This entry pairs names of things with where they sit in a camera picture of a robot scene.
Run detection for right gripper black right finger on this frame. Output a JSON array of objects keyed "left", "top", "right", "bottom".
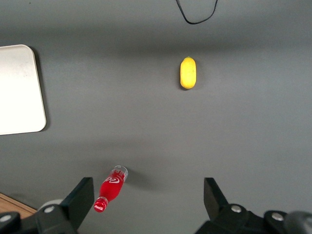
[{"left": 195, "top": 177, "right": 267, "bottom": 234}]

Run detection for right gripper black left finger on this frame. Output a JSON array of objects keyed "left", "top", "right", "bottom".
[{"left": 36, "top": 177, "right": 95, "bottom": 234}]

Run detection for beige rectangular tray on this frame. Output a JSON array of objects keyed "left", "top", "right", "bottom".
[{"left": 0, "top": 44, "right": 47, "bottom": 136}]

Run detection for red cola bottle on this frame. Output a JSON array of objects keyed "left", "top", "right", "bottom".
[{"left": 94, "top": 165, "right": 129, "bottom": 213}]

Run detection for wooden drawer cabinet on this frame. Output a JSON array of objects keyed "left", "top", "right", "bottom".
[{"left": 0, "top": 192, "right": 35, "bottom": 218}]

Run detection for yellow lemon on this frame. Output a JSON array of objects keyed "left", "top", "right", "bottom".
[{"left": 179, "top": 56, "right": 197, "bottom": 90}]

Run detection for thin black cable loop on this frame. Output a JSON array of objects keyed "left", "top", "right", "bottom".
[{"left": 175, "top": 0, "right": 219, "bottom": 25}]

